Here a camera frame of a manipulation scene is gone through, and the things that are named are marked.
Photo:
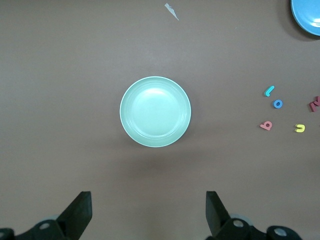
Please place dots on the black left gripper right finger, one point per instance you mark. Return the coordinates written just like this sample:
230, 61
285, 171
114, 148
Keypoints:
220, 222

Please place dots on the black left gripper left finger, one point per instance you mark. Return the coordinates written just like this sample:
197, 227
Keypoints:
72, 220

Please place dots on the pink letter b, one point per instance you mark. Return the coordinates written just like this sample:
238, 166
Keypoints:
263, 126

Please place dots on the blue letter o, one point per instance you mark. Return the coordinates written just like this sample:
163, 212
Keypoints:
275, 104

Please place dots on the cyan letter l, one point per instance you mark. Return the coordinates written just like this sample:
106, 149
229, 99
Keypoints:
268, 91

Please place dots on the yellow letter u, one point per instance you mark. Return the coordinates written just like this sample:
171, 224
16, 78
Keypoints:
299, 130

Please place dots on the green plate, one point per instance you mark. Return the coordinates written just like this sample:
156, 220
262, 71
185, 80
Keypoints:
155, 111

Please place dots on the brown table cover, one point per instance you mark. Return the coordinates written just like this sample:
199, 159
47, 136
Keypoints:
62, 87

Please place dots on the maroon letter w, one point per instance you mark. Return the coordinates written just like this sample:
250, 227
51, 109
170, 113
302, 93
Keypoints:
313, 106

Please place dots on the white paper scrap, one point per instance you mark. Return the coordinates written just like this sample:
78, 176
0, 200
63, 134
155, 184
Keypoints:
172, 11

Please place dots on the blue plate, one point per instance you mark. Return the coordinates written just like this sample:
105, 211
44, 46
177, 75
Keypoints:
308, 15

